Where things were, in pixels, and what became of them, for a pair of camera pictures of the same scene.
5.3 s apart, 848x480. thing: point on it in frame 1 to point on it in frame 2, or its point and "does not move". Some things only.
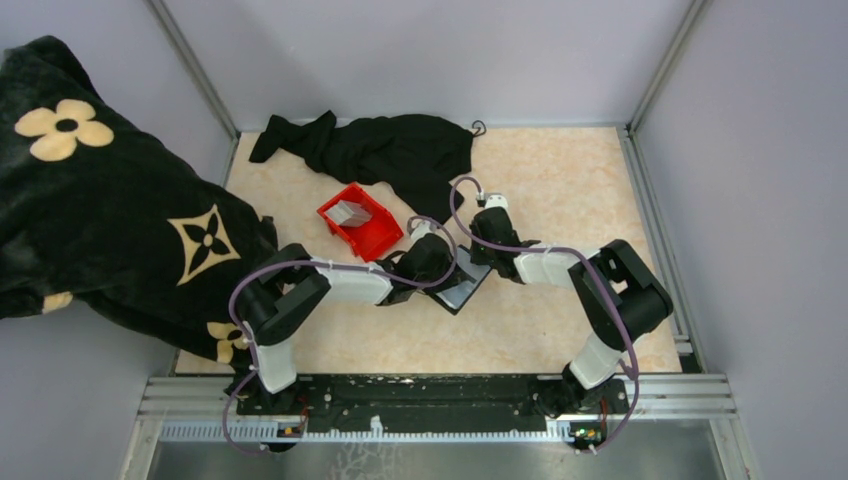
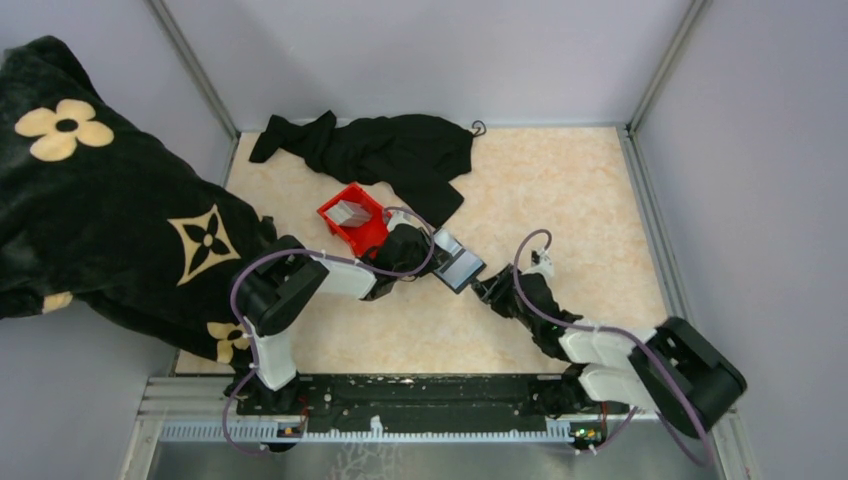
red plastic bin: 373,237 does not move
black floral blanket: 95,211 does not move
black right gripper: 476,258 to 494,289
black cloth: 429,156 does not move
